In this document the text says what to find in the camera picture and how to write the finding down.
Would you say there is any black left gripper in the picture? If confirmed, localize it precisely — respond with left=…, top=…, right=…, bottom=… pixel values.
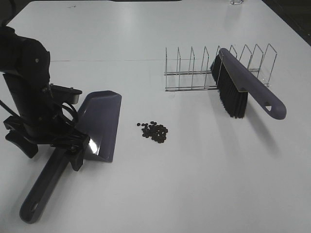
left=3, top=106, right=90, bottom=171

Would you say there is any purple dustpan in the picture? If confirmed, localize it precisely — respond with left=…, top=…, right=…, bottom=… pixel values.
left=19, top=90, right=122, bottom=224

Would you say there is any pile of coffee beans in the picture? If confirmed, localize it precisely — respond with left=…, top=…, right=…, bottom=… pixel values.
left=137, top=121, right=169, bottom=144

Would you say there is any purple hand brush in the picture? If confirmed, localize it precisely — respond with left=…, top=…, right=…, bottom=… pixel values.
left=210, top=48, right=287, bottom=120

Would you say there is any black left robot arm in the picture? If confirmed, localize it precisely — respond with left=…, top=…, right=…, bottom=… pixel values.
left=0, top=26, right=90, bottom=171

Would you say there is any clear glass at table edge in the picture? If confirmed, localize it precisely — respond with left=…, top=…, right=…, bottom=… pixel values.
left=230, top=0, right=244, bottom=5

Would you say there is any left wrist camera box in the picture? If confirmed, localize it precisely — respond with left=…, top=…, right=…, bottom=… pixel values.
left=50, top=84, right=82, bottom=104

